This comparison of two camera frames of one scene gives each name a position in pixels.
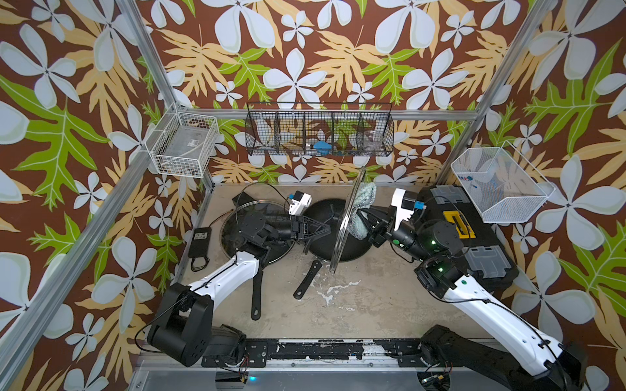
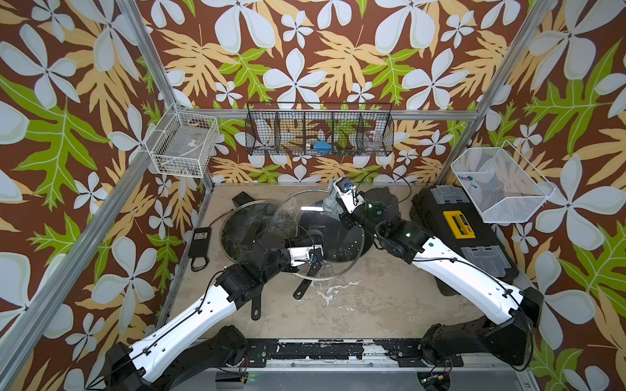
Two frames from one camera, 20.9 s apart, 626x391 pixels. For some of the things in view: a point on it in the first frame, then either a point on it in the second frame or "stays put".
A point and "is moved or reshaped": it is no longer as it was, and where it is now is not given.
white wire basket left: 183,144 stays put
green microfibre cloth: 358,227 is moved or reshaped
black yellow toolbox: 487,260 stays put
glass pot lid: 348,220 is moved or reshaped
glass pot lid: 260,228 stays put
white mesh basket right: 503,185 stays put
